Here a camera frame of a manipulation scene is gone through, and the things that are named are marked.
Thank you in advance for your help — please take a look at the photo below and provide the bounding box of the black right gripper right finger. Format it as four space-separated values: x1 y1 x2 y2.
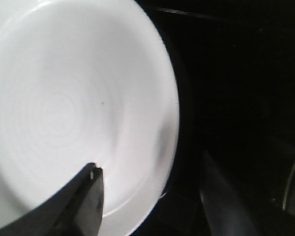
199 150 262 236

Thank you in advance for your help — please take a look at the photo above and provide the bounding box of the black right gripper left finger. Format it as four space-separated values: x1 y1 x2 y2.
0 163 104 236

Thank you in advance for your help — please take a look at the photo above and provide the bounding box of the white round plate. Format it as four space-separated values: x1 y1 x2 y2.
0 0 179 236

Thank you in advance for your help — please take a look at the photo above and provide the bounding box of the black glass gas stove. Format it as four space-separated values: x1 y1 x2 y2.
97 0 295 236

